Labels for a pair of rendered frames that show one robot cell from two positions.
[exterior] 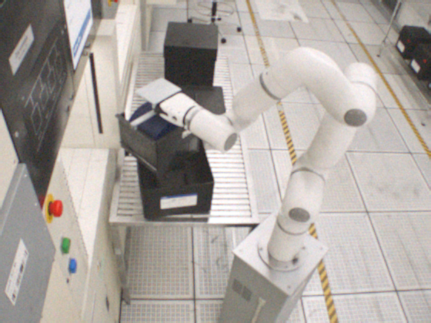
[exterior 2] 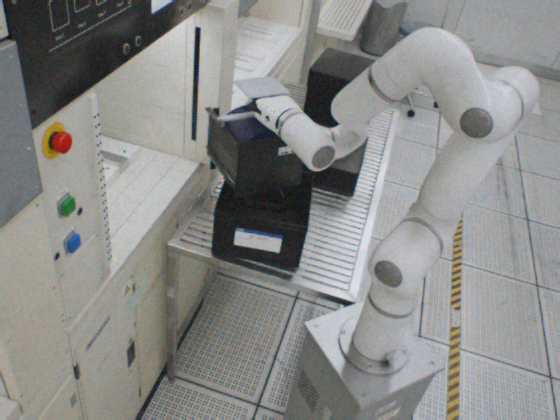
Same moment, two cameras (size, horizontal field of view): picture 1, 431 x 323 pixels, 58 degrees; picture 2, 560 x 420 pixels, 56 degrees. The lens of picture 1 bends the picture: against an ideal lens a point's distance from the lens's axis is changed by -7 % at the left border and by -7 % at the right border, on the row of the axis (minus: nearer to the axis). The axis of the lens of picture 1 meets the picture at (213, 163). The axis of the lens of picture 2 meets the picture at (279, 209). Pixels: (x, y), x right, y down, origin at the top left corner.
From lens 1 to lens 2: 34 cm
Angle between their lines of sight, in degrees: 15
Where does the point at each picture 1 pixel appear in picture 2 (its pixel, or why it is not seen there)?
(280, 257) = (365, 349)
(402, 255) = not seen: outside the picture
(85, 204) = (141, 210)
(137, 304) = (181, 387)
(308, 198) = (404, 252)
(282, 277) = (360, 378)
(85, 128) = (175, 128)
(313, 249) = (419, 359)
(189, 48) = (340, 79)
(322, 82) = (443, 73)
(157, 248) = (236, 325)
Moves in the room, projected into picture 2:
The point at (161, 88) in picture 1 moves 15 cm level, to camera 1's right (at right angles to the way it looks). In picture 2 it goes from (266, 86) to (317, 103)
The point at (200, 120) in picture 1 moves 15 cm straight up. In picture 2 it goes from (294, 123) to (305, 63)
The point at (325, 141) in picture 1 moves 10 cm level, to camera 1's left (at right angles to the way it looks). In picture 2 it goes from (440, 169) to (391, 152)
